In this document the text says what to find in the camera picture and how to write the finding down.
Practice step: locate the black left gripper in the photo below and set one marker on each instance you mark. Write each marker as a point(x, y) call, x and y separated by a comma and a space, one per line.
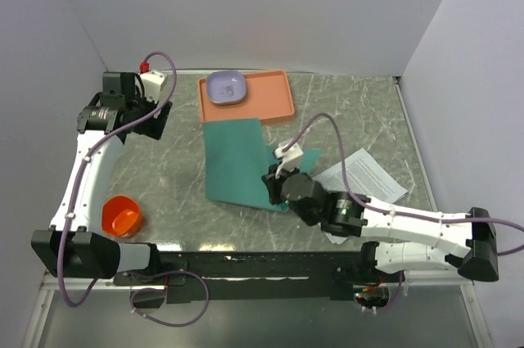
point(153, 126)

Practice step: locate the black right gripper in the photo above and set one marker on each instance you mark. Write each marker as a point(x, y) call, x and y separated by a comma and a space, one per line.
point(273, 183)

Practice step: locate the teal green file folder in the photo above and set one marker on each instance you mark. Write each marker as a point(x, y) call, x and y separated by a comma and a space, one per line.
point(236, 159)

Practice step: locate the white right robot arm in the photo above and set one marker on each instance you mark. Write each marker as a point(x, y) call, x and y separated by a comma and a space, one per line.
point(396, 238)

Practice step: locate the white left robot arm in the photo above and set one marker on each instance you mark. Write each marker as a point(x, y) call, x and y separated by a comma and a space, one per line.
point(74, 245)

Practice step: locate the white printed paper sheets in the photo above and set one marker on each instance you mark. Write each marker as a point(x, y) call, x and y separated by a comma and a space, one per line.
point(365, 176)

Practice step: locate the lavender square bowl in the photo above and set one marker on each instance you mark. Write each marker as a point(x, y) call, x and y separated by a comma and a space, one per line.
point(226, 87)

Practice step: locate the salmon pink tray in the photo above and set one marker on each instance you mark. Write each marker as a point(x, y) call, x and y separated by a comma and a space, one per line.
point(268, 98)

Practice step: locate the orange plastic cup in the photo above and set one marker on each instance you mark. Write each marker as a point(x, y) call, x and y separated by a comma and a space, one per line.
point(121, 217)

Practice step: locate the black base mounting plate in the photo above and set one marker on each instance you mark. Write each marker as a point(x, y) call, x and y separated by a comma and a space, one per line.
point(223, 275)

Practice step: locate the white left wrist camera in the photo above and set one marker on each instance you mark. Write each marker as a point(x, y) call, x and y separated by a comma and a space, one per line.
point(153, 82)

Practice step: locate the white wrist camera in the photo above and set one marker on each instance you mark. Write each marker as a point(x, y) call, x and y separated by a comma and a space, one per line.
point(289, 158)
point(153, 82)

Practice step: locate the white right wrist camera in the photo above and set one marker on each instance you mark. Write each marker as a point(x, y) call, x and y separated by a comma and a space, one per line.
point(289, 158)

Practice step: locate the aluminium frame rail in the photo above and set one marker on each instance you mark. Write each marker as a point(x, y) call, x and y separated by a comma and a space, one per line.
point(76, 284)

